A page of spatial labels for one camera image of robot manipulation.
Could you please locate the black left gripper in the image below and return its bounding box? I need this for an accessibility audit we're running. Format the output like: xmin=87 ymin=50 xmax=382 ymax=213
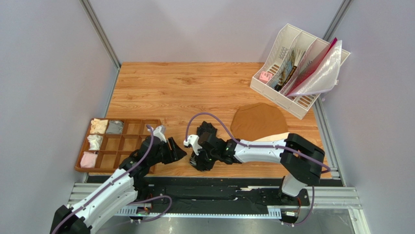
xmin=148 ymin=136 xmax=187 ymax=166

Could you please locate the black striped underwear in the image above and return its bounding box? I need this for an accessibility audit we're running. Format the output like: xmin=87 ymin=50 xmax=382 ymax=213
xmin=189 ymin=121 xmax=217 ymax=172

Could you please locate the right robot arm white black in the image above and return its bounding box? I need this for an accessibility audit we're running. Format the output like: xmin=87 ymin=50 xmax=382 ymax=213
xmin=184 ymin=132 xmax=329 ymax=197

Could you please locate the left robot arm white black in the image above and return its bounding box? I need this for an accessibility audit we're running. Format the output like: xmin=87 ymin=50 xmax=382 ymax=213
xmin=50 ymin=125 xmax=187 ymax=234

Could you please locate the orange ribbed underwear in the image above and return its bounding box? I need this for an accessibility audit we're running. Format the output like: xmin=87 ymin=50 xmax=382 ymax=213
xmin=230 ymin=103 xmax=289 ymax=141

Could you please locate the grey rolled underwear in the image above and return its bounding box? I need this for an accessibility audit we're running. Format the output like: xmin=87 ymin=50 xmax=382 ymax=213
xmin=105 ymin=120 xmax=124 ymax=135

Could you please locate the white rolled underwear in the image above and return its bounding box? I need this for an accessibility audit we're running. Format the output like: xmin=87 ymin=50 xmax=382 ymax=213
xmin=87 ymin=135 xmax=103 ymax=151

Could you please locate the cream rolled underwear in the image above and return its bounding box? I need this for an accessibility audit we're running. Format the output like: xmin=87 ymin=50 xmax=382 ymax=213
xmin=90 ymin=118 xmax=109 ymax=134

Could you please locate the pink rolled underwear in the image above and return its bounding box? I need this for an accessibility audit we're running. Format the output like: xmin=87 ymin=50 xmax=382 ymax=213
xmin=80 ymin=152 xmax=98 ymax=168

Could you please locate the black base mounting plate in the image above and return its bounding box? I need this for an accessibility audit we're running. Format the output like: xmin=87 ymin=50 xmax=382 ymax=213
xmin=86 ymin=176 xmax=344 ymax=215

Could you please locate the wooden compartment tray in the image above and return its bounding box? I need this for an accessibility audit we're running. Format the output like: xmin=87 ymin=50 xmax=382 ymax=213
xmin=74 ymin=118 xmax=161 ymax=174

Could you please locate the pink sticky note pad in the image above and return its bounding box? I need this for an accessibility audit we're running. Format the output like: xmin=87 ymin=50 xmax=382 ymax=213
xmin=258 ymin=71 xmax=273 ymax=84

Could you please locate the illustrated booklet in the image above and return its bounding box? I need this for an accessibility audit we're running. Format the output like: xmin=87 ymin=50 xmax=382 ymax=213
xmin=268 ymin=48 xmax=305 ymax=92

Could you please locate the white plastic file rack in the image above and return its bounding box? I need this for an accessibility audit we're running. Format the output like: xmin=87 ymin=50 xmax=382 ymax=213
xmin=250 ymin=24 xmax=350 ymax=119

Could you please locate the clear bubble plastic folder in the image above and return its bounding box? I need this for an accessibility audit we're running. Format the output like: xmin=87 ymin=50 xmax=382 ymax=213
xmin=288 ymin=40 xmax=342 ymax=97

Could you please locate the red plastic folder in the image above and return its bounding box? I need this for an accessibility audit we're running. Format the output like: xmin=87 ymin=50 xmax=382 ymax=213
xmin=281 ymin=38 xmax=338 ymax=97

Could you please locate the aluminium rail frame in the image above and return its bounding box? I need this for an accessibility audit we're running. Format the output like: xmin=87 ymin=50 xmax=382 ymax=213
xmin=58 ymin=97 xmax=372 ymax=234

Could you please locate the left aluminium corner post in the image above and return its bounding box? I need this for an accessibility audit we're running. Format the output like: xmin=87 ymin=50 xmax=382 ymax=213
xmin=79 ymin=0 xmax=121 ymax=71

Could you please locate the aluminium corner post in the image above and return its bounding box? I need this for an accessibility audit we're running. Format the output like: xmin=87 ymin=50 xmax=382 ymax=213
xmin=322 ymin=0 xmax=354 ymax=41
xmin=79 ymin=0 xmax=121 ymax=71

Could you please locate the right aluminium corner post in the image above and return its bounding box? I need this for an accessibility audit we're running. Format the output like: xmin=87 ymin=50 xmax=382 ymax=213
xmin=322 ymin=0 xmax=354 ymax=41

